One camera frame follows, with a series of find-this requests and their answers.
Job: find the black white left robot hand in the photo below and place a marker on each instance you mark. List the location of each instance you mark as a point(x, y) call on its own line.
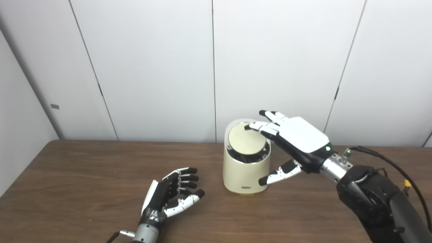
point(158, 199)

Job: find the cream-colored desktop bin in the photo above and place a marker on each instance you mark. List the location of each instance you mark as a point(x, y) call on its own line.
point(243, 175)

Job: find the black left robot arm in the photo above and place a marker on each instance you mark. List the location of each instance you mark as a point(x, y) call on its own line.
point(146, 234)

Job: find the round cream bin lid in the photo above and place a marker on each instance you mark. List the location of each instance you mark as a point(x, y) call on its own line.
point(246, 143)

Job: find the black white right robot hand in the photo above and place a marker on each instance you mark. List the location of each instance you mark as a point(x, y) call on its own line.
point(303, 135)

